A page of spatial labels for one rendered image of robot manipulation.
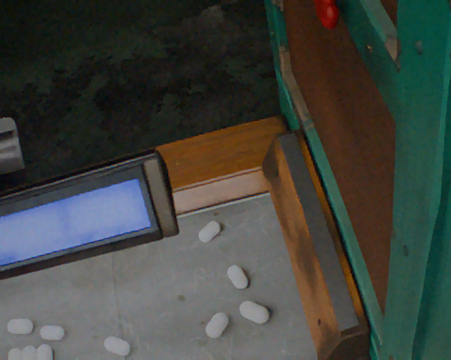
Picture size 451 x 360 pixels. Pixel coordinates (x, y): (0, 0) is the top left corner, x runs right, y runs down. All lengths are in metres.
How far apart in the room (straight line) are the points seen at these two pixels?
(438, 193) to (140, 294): 0.62
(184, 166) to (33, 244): 0.45
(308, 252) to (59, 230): 0.32
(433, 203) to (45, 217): 0.35
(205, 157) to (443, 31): 0.75
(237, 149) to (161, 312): 0.26
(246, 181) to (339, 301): 0.30
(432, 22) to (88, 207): 0.38
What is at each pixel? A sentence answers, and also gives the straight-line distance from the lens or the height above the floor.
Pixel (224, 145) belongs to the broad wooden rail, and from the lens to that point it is 1.08.
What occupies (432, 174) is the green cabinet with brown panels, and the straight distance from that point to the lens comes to 0.43.
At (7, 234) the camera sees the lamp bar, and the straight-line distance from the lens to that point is 0.66.
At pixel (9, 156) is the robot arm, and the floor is 0.93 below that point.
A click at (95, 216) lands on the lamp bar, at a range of 0.65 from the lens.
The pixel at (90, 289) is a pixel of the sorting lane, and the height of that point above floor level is 0.74.
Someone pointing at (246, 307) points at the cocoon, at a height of 0.76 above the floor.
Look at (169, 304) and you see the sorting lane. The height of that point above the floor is 0.74.
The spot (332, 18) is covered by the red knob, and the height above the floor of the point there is 1.24.
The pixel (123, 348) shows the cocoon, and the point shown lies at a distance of 0.94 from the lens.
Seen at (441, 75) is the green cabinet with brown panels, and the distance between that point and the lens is 0.37.
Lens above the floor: 1.58
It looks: 54 degrees down
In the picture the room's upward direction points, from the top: 12 degrees counter-clockwise
